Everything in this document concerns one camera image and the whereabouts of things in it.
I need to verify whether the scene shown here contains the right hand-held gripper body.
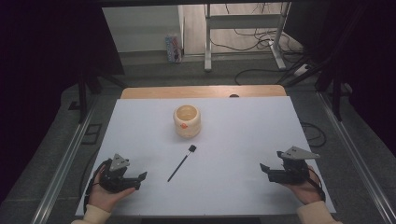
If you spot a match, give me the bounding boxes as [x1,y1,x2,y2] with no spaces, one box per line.
[267,146,321,185]

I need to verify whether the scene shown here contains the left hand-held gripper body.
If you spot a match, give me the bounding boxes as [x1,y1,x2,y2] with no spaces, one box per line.
[98,153,141,194]

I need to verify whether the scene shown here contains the thin black brush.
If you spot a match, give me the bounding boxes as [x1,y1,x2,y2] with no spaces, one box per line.
[166,144,198,183]

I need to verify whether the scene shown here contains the cream wooden cup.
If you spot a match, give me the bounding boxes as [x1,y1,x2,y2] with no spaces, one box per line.
[173,104,202,139]

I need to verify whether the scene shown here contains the person's left hand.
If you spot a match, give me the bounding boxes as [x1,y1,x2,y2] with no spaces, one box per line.
[88,167,136,214]

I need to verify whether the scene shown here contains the person's right hand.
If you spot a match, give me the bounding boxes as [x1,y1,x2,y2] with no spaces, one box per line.
[283,165,325,206]

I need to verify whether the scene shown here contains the black stand legs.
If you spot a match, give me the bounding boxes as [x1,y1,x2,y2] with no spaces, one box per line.
[67,69,127,124]
[278,54,354,123]

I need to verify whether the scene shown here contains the white power strip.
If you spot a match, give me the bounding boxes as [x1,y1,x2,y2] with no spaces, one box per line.
[291,63,313,77]

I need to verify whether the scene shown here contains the wooden table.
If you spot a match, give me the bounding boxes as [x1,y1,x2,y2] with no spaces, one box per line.
[120,84,288,100]

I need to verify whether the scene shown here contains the colourful printed packet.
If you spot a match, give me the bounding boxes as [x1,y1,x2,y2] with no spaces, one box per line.
[164,33,184,64]

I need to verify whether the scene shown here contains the white cabinet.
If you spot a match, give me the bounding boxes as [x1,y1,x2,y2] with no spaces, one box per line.
[102,5,185,54]

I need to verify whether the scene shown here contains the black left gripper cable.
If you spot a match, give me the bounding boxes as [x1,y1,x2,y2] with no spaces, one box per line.
[82,159,112,207]

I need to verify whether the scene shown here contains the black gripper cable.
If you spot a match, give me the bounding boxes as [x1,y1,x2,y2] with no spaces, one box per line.
[82,159,112,207]
[307,167,327,203]

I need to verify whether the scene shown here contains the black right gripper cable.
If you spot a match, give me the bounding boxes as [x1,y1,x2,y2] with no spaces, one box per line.
[307,167,327,203]

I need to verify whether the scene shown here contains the looped black cable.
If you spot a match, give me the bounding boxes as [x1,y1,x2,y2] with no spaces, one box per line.
[299,120,328,148]

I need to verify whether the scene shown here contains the black rectangular floor frame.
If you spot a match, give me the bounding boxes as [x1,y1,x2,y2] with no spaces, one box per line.
[80,122,104,146]

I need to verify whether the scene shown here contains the silver metal rail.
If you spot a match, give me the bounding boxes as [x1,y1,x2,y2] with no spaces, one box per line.
[315,91,396,224]
[30,95,101,224]

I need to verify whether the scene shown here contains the long black floor cable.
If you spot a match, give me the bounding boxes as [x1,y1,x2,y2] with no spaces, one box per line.
[233,67,295,86]

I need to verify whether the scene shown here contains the tangled black floor cables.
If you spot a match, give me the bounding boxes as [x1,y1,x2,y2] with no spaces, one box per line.
[210,2,304,53]

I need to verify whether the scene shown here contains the white metal stand frame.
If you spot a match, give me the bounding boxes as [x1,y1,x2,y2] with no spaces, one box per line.
[203,2,292,73]

